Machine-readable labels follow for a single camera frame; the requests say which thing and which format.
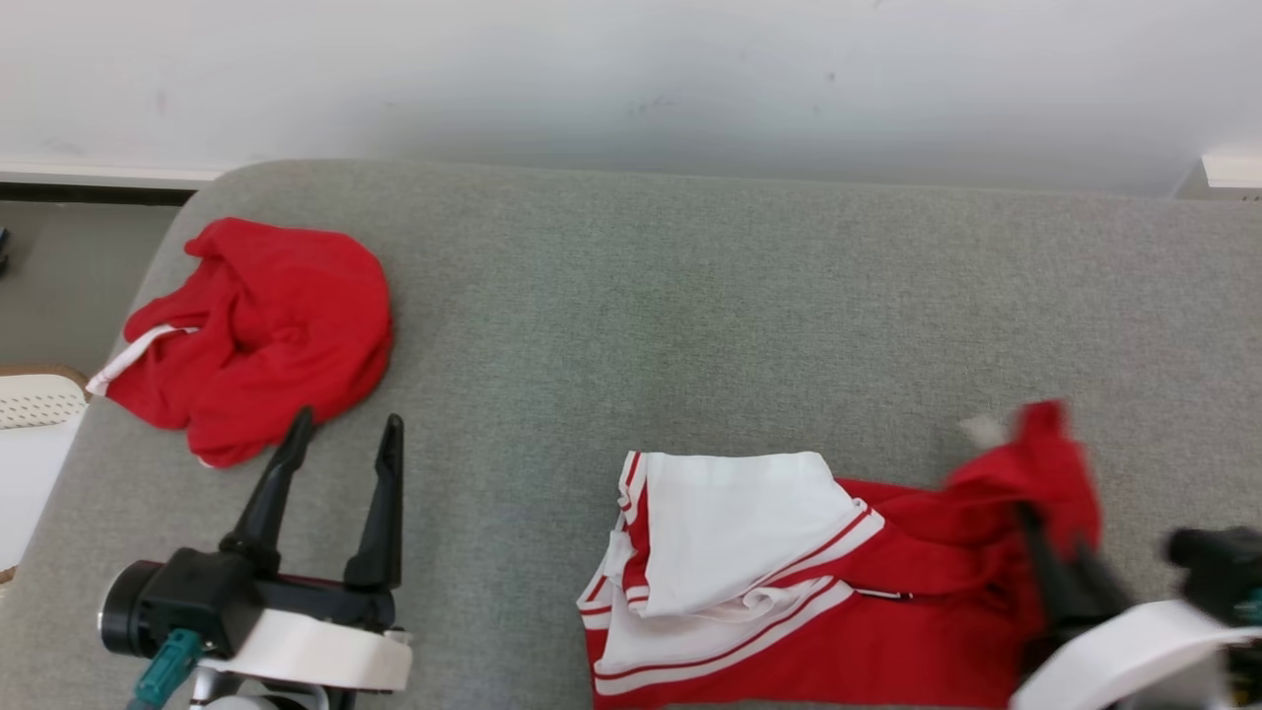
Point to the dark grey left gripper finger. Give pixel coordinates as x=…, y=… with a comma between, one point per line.
x=271, y=498
x=383, y=523

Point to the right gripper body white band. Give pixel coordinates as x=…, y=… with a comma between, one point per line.
x=1124, y=661

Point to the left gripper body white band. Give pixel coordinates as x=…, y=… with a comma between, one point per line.
x=325, y=651

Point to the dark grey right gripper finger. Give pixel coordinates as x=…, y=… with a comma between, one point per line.
x=1099, y=592
x=1050, y=582

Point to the red garment with white trim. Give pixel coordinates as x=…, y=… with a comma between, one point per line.
x=286, y=335

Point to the red and white striped garment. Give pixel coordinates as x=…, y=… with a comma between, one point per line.
x=739, y=532

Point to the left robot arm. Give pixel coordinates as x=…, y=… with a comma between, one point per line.
x=256, y=698

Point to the white perforated laundry basket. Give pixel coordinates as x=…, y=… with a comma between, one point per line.
x=35, y=463

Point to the dark baseboard strip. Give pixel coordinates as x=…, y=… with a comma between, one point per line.
x=89, y=193

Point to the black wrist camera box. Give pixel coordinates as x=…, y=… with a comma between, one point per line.
x=1218, y=567
x=187, y=597

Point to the white wall box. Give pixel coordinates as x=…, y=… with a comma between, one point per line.
x=1232, y=171

